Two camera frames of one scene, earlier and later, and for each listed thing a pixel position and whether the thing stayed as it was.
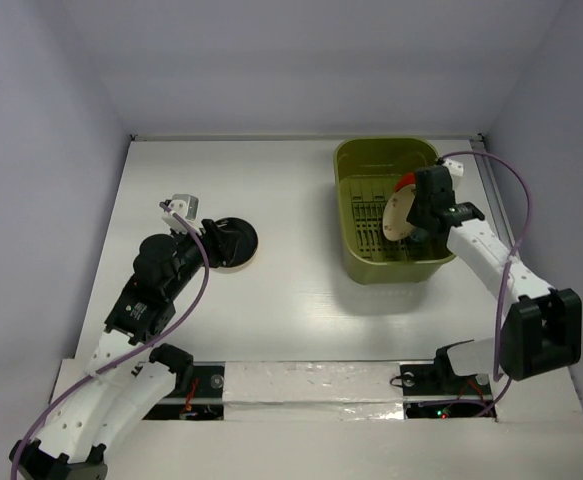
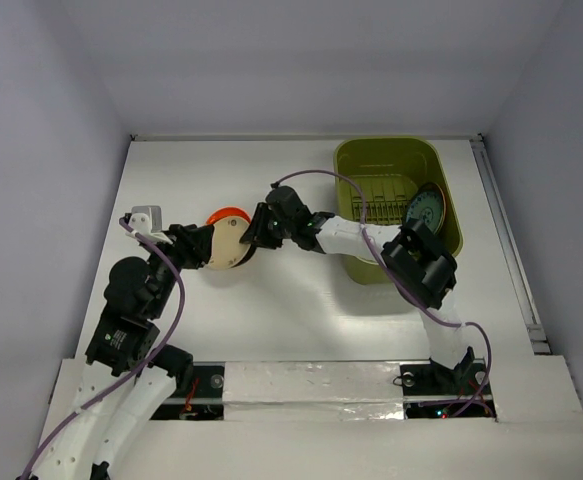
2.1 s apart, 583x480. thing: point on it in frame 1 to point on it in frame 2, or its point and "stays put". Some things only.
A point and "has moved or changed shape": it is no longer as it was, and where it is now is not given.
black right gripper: [422, 215] to [261, 226]
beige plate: [234, 269] to [249, 255]
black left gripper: [219, 243] to [193, 241]
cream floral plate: [395, 225] has moved or changed shape
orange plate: [408, 178] to [225, 212]
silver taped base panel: [305, 391] stays put
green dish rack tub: [367, 170] stays put
